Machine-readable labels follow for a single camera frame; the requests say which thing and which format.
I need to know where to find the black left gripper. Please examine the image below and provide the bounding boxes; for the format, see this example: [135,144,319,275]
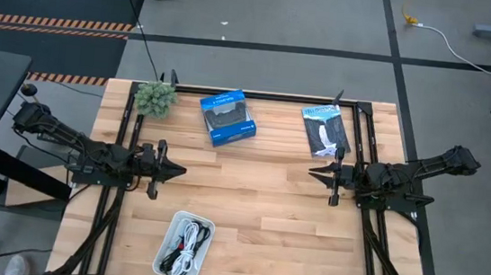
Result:
[134,137,191,204]

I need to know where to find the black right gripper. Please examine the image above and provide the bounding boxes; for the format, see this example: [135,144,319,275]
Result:
[305,143,370,210]

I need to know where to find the white USB-C cable bundle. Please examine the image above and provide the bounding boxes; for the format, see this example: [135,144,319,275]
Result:
[170,218,202,275]

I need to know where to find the green succulent plant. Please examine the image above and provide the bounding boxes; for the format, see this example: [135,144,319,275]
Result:
[132,78,180,121]

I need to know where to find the blue game controller box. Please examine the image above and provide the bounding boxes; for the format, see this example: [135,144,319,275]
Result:
[195,85,262,152]

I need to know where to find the white plastic tray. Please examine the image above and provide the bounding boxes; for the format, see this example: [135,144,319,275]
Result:
[151,208,219,275]

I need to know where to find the person's shoe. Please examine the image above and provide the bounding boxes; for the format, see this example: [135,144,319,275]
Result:
[4,253,31,275]

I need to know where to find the black hazard-striped floor mat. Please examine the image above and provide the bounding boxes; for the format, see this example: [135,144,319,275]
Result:
[0,0,146,91]

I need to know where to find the black aluminium table frame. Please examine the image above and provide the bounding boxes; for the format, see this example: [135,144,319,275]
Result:
[50,73,447,275]

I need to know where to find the long black floor cable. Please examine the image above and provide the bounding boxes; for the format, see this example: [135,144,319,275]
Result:
[106,0,168,83]

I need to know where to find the white floor cable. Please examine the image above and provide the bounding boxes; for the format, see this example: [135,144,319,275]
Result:
[406,21,491,93]

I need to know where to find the yellow floor cable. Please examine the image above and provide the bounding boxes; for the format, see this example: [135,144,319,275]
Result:
[399,0,422,26]

